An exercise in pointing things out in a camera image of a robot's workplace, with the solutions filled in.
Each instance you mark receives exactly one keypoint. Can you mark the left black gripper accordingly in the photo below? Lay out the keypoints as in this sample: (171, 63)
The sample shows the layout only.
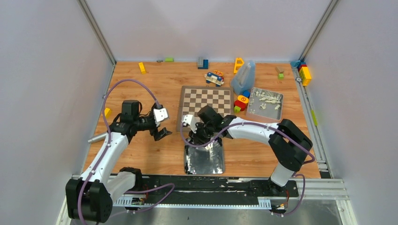
(156, 130)

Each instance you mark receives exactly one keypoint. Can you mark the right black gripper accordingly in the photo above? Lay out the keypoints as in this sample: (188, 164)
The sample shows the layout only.
(196, 137)

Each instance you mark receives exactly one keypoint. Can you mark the silver tray black pieces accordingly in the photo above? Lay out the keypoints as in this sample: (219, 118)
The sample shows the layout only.
(207, 160)

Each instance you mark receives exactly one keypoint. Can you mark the wooden chessboard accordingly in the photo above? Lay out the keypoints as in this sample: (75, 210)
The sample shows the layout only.
(193, 98)

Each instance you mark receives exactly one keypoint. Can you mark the red yellow blue block toy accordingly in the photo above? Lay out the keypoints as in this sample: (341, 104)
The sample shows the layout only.
(242, 102)

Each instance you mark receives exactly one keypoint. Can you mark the colourful toy car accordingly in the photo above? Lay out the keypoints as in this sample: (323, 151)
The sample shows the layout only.
(216, 77)

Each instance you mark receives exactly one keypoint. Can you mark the grey cylinder tube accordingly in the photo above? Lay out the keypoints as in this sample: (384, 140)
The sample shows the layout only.
(97, 138)

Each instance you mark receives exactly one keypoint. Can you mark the translucent blue plastic container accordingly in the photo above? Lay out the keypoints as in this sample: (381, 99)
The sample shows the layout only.
(244, 79)

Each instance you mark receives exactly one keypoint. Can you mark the silver tray white pieces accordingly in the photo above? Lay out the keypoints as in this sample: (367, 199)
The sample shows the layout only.
(265, 105)

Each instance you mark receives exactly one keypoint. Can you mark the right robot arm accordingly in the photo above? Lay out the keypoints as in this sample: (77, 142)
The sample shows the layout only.
(289, 144)

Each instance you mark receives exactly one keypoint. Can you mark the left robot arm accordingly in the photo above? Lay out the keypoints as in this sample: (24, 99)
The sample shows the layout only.
(91, 197)

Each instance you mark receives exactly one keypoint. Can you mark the yellow block left edge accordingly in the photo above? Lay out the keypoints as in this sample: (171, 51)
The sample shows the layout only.
(107, 112)

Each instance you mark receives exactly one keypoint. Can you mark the yellow block far left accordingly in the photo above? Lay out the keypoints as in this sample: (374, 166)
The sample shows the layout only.
(142, 68)

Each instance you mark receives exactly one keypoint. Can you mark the blue grey block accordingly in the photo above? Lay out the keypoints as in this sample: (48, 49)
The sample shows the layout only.
(202, 63)

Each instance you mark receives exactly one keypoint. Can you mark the wooden brown block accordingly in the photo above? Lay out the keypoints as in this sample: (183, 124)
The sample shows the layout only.
(279, 69)

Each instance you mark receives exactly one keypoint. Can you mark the yellow red blue brick stack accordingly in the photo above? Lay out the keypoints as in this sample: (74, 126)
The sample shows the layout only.
(303, 71)

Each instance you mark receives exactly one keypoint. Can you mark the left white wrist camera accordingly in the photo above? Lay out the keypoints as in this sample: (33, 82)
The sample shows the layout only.
(160, 115)

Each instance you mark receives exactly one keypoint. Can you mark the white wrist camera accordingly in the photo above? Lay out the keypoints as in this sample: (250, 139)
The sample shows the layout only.
(190, 121)
(160, 115)

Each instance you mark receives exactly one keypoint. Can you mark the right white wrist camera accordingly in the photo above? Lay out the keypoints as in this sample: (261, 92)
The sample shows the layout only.
(190, 121)

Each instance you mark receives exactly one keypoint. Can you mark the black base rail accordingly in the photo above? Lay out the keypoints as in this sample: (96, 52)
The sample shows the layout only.
(207, 192)

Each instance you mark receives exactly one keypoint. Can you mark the green block at wall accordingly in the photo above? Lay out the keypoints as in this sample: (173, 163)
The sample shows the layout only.
(169, 59)

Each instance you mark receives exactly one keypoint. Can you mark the yellow triangular frame toy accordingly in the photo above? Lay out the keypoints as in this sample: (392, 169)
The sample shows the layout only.
(239, 62)

